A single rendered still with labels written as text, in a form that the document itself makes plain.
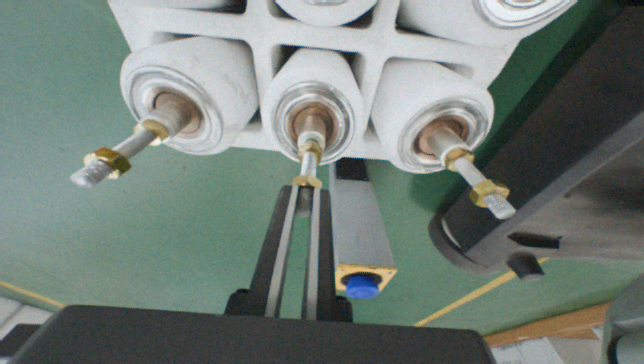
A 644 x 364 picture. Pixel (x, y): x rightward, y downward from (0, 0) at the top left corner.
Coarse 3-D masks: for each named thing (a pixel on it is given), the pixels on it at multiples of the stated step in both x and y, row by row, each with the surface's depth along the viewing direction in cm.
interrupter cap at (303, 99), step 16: (288, 96) 15; (304, 96) 15; (320, 96) 15; (336, 96) 15; (272, 112) 16; (288, 112) 16; (304, 112) 16; (320, 112) 16; (336, 112) 16; (352, 112) 16; (272, 128) 17; (288, 128) 17; (336, 128) 17; (352, 128) 17; (288, 144) 18; (336, 144) 18
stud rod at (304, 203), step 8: (304, 160) 13; (312, 160) 13; (304, 168) 12; (312, 168) 12; (304, 192) 10; (312, 192) 11; (304, 200) 10; (312, 200) 10; (296, 208) 10; (304, 208) 10; (304, 216) 10
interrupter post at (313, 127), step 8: (304, 120) 16; (312, 120) 16; (320, 120) 16; (304, 128) 15; (312, 128) 15; (320, 128) 15; (304, 136) 14; (312, 136) 14; (320, 136) 15; (320, 144) 15
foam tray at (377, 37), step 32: (256, 0) 17; (384, 0) 17; (128, 32) 19; (160, 32) 20; (192, 32) 18; (224, 32) 18; (256, 32) 18; (288, 32) 18; (320, 32) 18; (352, 32) 18; (384, 32) 18; (416, 32) 26; (256, 64) 20; (352, 64) 29; (448, 64) 25; (480, 64) 20; (256, 128) 26
